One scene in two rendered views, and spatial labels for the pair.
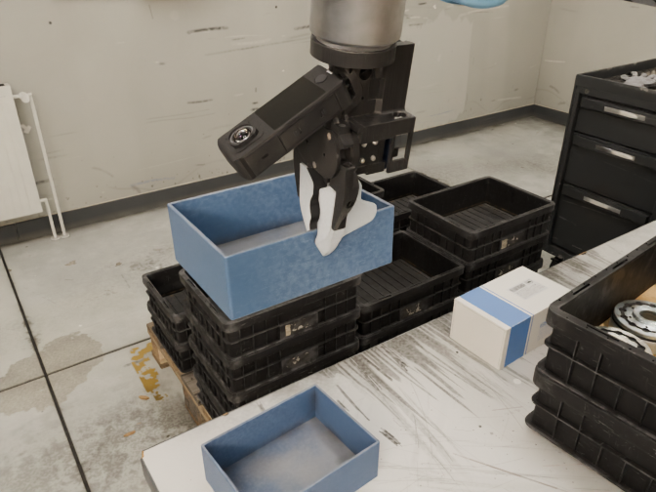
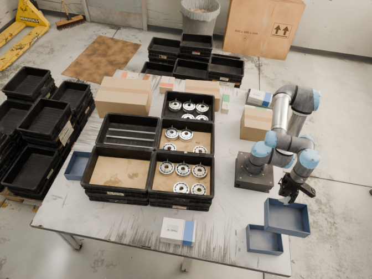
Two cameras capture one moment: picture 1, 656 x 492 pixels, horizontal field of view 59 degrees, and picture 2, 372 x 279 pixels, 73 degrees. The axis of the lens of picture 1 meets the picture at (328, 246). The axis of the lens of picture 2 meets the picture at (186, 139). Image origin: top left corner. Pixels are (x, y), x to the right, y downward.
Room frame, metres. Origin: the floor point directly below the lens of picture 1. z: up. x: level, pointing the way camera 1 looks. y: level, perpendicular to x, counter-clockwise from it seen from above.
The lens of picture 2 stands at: (1.31, -0.04, 2.30)
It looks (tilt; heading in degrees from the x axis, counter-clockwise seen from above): 52 degrees down; 219
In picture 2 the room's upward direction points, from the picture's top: 6 degrees clockwise
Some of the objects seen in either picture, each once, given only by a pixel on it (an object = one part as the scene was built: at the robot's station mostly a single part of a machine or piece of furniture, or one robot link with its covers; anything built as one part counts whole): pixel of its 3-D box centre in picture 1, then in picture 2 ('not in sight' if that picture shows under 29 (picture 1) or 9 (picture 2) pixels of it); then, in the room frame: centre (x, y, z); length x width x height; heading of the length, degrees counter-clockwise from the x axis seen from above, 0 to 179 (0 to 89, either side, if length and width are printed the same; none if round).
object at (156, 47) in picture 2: not in sight; (165, 56); (-0.72, -2.19, 0.31); 0.40 x 0.30 x 0.34; 124
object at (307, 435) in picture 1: (291, 460); (263, 239); (0.57, 0.05, 0.74); 0.20 x 0.15 x 0.07; 128
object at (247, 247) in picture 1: (281, 233); (285, 217); (0.57, 0.05, 1.10); 0.20 x 0.15 x 0.07; 124
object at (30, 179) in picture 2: not in sight; (35, 172); (1.31, -1.72, 0.26); 0.40 x 0.30 x 0.23; 34
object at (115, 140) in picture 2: not in sight; (130, 135); (0.70, -1.05, 0.87); 0.40 x 0.30 x 0.11; 129
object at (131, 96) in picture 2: not in sight; (125, 99); (0.45, -1.43, 0.80); 0.40 x 0.30 x 0.20; 130
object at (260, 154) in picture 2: not in sight; (261, 153); (0.22, -0.28, 0.97); 0.13 x 0.12 x 0.14; 116
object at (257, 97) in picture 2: not in sight; (259, 98); (-0.47, -0.67, 0.75); 0.20 x 0.12 x 0.09; 113
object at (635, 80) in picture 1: (637, 80); not in sight; (2.25, -1.19, 0.88); 0.25 x 0.19 x 0.03; 124
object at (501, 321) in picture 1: (512, 314); (178, 231); (0.91, -0.35, 0.75); 0.20 x 0.12 x 0.09; 126
